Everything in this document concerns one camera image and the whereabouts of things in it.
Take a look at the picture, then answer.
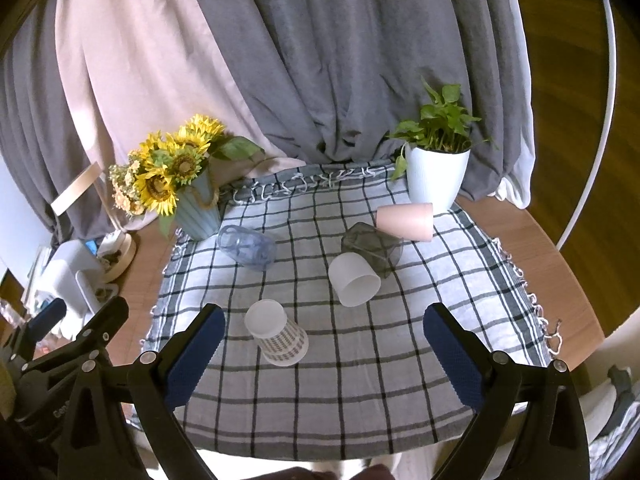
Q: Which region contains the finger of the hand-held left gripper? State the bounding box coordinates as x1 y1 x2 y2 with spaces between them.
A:
7 298 68 367
22 295 130 386

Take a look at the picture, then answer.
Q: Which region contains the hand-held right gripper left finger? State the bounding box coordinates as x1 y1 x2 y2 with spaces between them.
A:
50 303 227 480

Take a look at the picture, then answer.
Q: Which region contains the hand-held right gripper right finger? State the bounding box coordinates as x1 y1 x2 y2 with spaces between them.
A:
422 302 592 480

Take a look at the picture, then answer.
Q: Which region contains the patterned white paper cup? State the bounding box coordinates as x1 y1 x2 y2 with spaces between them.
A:
244 299 308 367

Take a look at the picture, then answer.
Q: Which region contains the clear blue plastic cup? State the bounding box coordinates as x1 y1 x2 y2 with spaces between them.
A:
216 224 277 271

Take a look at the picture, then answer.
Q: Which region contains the plain white cup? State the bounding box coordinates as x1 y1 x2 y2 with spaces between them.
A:
327 252 382 308

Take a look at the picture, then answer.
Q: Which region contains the dark grey faceted glass cup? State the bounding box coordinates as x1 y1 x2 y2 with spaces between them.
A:
340 222 404 280

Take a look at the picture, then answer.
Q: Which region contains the pink cup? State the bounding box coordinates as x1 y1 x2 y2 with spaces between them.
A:
375 202 434 242

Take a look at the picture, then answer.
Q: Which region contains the white plastic appliance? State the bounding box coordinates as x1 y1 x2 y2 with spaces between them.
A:
46 239 119 317

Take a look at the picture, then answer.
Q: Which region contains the round wooden box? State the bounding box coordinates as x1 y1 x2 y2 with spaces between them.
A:
96 230 139 282

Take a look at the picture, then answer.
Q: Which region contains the checked grey white tablecloth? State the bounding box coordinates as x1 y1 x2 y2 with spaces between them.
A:
140 162 564 461

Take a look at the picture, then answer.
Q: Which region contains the light wooden strip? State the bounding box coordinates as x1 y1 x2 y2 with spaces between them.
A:
51 162 101 216

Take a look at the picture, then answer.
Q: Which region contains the blue ribbed vase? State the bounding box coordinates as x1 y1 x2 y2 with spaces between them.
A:
174 167 224 241

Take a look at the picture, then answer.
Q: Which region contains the sunflower bouquet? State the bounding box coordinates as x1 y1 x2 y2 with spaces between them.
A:
108 113 266 239

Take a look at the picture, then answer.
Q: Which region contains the grey folded cloth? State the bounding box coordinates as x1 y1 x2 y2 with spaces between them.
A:
606 365 640 480

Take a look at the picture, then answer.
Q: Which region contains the white ribbed plant pot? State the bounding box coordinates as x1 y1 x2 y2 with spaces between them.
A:
404 142 472 215

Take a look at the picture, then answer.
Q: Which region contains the grey curtain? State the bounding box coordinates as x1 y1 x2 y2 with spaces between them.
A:
184 0 536 207
0 0 117 243

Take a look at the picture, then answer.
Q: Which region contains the green pothos plant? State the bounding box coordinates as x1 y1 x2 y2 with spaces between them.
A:
384 77 497 182

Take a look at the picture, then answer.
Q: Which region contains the white curtain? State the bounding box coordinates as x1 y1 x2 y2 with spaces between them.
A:
494 0 537 209

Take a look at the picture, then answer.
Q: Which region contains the pink curtain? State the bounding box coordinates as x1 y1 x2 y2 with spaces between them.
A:
54 0 307 197

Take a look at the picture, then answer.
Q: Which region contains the white curved tube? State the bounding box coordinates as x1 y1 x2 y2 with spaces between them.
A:
551 0 617 252

